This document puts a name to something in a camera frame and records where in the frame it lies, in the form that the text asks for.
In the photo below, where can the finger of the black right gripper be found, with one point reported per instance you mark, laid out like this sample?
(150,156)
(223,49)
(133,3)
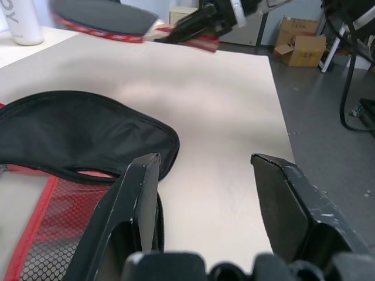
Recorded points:
(194,17)
(184,33)

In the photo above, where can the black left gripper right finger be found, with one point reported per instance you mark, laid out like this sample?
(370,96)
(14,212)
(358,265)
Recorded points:
(287,210)

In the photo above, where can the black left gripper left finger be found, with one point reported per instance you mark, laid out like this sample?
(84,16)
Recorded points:
(123,205)

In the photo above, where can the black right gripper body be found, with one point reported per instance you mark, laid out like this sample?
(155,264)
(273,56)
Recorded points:
(224,14)

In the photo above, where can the black table tennis paddle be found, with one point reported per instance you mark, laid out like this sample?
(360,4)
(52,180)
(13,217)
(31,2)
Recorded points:
(111,16)

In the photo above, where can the black and red paddle case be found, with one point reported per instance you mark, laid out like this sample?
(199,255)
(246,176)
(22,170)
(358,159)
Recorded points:
(73,131)

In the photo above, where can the small beige box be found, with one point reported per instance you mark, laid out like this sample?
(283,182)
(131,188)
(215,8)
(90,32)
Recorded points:
(183,14)

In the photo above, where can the closed brown cardboard box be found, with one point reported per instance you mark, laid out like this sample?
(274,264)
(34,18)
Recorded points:
(299,29)

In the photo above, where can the open brown cardboard box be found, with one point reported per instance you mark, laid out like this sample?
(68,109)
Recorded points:
(304,51)

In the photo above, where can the black wheeled base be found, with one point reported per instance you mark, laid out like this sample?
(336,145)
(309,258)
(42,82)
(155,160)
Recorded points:
(367,114)

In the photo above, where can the white bottle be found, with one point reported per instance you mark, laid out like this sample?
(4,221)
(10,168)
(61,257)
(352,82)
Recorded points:
(25,20)

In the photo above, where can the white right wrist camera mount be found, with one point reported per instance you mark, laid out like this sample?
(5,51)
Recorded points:
(238,11)

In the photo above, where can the white metal frame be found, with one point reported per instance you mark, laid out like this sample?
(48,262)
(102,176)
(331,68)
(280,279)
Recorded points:
(331,55)

